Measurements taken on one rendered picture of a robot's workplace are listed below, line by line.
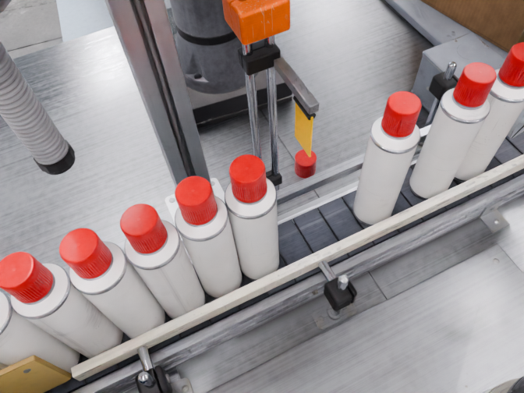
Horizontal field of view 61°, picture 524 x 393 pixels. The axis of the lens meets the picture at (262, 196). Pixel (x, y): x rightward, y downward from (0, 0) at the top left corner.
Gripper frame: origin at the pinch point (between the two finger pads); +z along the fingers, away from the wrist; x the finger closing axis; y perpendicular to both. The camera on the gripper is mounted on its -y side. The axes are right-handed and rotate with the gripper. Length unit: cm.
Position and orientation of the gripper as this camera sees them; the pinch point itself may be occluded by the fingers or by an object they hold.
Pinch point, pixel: (513, 125)
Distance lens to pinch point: 70.1
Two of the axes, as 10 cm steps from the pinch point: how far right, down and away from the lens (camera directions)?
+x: 8.0, -0.7, 5.9
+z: -4.1, 6.6, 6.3
